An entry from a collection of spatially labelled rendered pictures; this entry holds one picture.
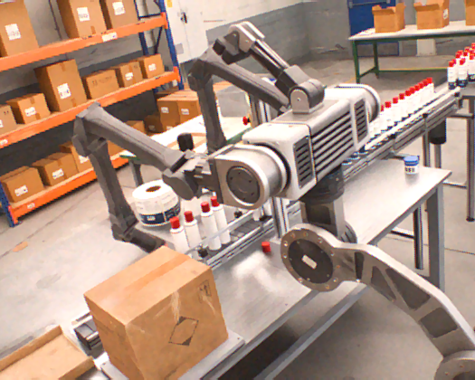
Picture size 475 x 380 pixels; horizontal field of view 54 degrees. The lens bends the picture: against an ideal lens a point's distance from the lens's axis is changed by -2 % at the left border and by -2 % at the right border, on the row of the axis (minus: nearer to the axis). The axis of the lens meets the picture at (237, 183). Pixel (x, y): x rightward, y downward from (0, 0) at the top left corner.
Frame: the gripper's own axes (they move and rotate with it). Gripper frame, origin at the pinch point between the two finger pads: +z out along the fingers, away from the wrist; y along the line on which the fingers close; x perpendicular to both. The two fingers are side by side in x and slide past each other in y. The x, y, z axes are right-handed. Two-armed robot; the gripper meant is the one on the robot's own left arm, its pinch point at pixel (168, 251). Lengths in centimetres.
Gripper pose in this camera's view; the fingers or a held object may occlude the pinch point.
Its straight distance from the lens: 182.9
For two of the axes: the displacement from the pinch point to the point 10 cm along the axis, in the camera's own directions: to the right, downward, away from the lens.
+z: 6.0, 4.2, 6.8
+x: -4.1, 8.9, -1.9
